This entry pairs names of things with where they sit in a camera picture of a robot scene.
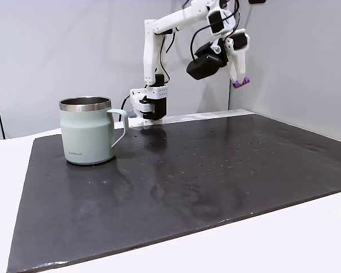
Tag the purple pen grip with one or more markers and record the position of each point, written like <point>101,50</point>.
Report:
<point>241,83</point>

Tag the black table mat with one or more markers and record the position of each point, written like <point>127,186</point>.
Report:
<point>170,193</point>

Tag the pale green steel-rimmed mug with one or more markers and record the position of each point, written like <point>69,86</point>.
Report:
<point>86,133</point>

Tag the black camera box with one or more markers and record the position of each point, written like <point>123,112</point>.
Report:
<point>206,64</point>

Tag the black wall-mounted object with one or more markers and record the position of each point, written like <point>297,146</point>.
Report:
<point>257,1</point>

